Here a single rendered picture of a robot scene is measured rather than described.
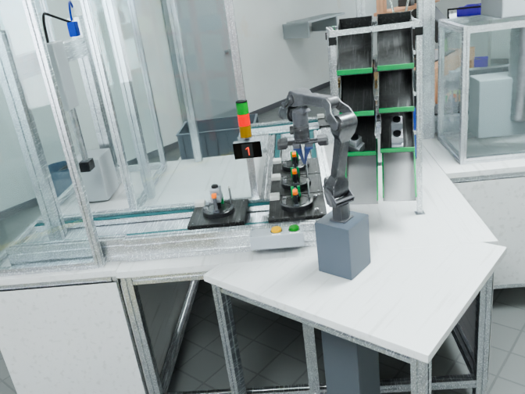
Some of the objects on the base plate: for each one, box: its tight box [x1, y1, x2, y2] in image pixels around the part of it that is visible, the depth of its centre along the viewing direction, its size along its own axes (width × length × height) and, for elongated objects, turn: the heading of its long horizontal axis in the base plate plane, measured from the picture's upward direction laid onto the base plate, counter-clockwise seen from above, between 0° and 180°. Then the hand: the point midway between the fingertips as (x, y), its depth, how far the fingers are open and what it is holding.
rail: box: [123, 217, 320, 262], centre depth 215 cm, size 6×89×11 cm, turn 104°
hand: (303, 155), depth 195 cm, fingers closed
